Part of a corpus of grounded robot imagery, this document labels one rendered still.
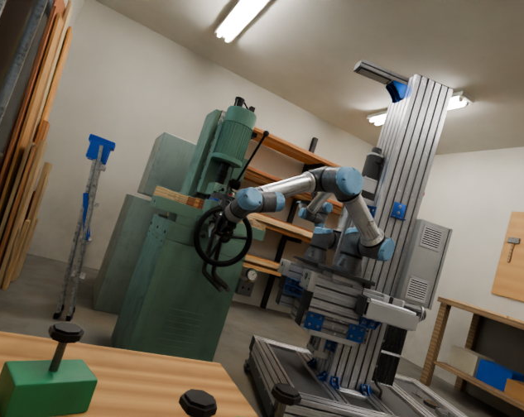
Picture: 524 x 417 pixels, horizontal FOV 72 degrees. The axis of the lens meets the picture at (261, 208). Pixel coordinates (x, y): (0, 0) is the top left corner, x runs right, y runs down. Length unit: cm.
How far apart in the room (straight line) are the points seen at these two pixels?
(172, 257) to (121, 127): 270
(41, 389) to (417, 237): 191
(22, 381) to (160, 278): 130
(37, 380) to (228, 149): 158
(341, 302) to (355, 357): 43
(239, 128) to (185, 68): 266
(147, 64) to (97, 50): 52
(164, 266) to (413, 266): 133
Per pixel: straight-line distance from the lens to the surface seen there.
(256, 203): 122
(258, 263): 426
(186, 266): 187
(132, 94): 442
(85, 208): 254
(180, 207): 182
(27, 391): 61
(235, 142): 200
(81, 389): 63
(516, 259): 452
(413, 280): 219
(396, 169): 219
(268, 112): 486
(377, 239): 175
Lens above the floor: 85
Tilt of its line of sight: 5 degrees up
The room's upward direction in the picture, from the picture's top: 18 degrees clockwise
